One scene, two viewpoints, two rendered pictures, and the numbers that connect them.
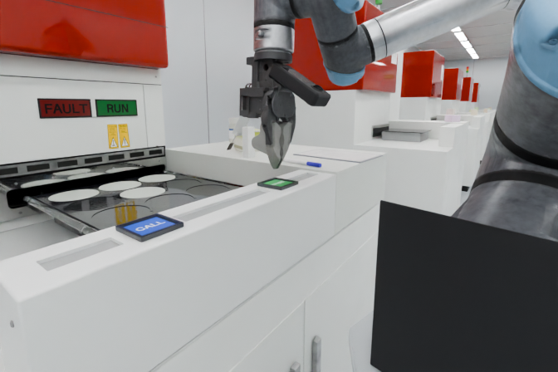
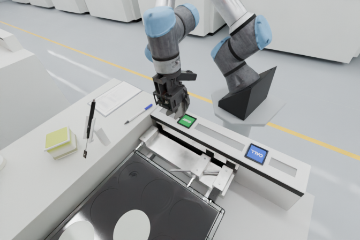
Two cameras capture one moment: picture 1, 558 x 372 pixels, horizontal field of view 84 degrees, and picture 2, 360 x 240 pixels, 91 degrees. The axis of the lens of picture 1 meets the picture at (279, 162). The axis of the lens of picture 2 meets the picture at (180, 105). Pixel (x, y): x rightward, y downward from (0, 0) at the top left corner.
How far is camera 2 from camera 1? 0.79 m
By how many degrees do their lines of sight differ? 80
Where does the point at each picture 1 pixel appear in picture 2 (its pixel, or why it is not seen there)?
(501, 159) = (235, 62)
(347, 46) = not seen: hidden behind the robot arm
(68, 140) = not seen: outside the picture
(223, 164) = (99, 165)
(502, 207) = (248, 73)
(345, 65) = not seen: hidden behind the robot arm
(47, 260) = (291, 175)
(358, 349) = (239, 122)
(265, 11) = (177, 47)
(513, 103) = (249, 52)
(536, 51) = (263, 43)
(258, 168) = (127, 137)
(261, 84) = (172, 88)
